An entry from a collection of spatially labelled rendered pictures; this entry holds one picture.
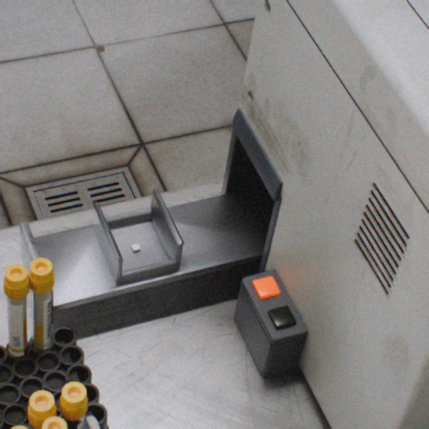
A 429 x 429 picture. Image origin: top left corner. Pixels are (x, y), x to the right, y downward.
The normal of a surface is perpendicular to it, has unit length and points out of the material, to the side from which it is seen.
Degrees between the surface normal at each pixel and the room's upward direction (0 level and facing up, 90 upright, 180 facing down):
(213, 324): 0
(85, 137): 0
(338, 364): 90
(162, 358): 0
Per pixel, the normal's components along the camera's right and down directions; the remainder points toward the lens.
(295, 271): -0.92, 0.22
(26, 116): 0.11, -0.65
